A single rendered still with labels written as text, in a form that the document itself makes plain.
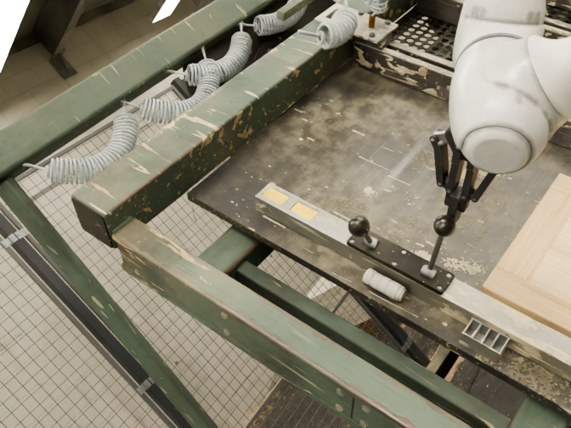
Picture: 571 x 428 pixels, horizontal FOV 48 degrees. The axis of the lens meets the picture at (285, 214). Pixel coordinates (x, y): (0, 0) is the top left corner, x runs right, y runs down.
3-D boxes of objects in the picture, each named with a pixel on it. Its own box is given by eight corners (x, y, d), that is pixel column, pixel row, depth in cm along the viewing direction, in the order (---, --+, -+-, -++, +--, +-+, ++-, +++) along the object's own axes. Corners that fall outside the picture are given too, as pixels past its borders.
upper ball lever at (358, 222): (375, 257, 119) (360, 237, 107) (358, 248, 120) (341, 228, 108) (386, 239, 119) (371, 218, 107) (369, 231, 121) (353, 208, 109)
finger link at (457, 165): (462, 146, 97) (454, 143, 97) (449, 198, 105) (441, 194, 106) (474, 133, 99) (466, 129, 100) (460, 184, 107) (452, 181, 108)
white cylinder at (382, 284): (361, 284, 118) (398, 306, 115) (362, 274, 116) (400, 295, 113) (370, 274, 120) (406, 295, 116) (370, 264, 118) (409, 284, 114)
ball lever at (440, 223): (432, 287, 112) (453, 226, 104) (413, 277, 114) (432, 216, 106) (441, 278, 115) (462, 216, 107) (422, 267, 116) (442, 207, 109)
